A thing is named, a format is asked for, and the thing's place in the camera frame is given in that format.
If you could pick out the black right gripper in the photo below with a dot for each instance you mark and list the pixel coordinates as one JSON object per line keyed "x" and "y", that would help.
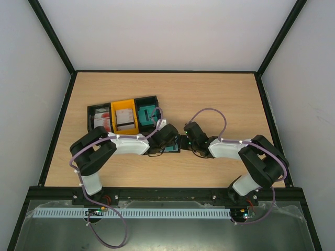
{"x": 185, "y": 144}

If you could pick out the black leather card holder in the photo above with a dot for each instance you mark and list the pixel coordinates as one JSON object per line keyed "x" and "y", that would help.
{"x": 178, "y": 140}

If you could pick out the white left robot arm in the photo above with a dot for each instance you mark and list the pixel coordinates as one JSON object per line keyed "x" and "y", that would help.
{"x": 94, "y": 149}

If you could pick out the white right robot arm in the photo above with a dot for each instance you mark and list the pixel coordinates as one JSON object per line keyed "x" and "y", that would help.
{"x": 265, "y": 164}

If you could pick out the teal card stack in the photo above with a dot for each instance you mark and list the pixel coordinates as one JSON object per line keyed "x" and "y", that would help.
{"x": 148, "y": 115}

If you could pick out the black right card bin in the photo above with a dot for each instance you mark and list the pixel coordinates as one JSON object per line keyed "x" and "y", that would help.
{"x": 145, "y": 101}

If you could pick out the black card bin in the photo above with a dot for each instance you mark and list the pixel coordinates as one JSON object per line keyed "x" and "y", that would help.
{"x": 145, "y": 101}
{"x": 90, "y": 113}

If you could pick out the white striped cards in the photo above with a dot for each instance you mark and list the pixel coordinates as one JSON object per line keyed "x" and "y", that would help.
{"x": 125, "y": 119}

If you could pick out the yellow middle card bin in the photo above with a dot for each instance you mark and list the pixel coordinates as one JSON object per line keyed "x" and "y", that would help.
{"x": 116, "y": 105}

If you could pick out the red and white cards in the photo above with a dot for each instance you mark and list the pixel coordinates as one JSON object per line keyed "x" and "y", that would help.
{"x": 101, "y": 117}

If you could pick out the black left card bin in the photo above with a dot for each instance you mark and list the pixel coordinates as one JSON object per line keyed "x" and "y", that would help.
{"x": 90, "y": 113}

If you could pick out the grey slotted cable duct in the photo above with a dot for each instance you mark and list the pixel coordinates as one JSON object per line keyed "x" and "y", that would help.
{"x": 76, "y": 213}

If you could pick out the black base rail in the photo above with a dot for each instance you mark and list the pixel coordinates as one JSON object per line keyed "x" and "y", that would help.
{"x": 213, "y": 196}

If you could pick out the black enclosure frame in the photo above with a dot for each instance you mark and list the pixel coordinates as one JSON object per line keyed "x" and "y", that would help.
{"x": 41, "y": 15}

